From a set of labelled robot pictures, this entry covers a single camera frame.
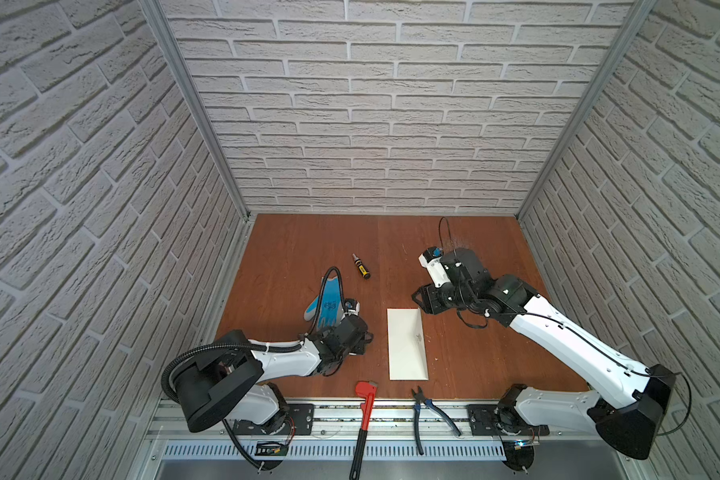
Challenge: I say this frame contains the cream envelope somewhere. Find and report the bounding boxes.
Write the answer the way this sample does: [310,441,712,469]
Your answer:
[387,309,429,381]

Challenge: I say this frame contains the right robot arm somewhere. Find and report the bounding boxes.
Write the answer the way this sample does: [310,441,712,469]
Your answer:
[412,247,678,460]

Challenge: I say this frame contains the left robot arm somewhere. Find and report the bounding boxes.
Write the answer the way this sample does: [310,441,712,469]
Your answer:
[161,314,373,434]

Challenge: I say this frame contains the blue grey work glove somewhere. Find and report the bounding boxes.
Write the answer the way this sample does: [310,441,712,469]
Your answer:
[310,276,343,332]

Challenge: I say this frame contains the red pipe wrench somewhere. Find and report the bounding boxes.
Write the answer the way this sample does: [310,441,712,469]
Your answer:
[348,381,378,480]

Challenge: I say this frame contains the black yellow stubby screwdriver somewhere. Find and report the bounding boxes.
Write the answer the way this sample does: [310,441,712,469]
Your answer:
[352,254,371,279]

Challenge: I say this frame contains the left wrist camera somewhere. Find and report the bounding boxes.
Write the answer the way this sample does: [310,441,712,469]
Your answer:
[342,298,360,319]

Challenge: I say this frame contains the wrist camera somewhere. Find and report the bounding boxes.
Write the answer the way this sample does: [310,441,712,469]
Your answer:
[342,298,360,319]
[419,246,451,288]

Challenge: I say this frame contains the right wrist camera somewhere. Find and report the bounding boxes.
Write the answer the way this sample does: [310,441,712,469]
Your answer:
[419,246,451,288]

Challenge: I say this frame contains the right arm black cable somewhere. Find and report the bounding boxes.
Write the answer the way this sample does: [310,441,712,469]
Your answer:
[436,217,694,438]

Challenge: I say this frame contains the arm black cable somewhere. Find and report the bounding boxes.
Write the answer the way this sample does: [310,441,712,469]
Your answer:
[436,217,694,438]
[159,266,344,472]

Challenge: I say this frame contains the blue handled pliers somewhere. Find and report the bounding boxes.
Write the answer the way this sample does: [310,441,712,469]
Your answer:
[410,386,463,457]

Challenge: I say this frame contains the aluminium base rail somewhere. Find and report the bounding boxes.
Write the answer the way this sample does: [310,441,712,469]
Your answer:
[123,398,658,479]

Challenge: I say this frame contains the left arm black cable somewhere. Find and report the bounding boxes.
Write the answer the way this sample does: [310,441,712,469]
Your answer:
[159,266,344,472]

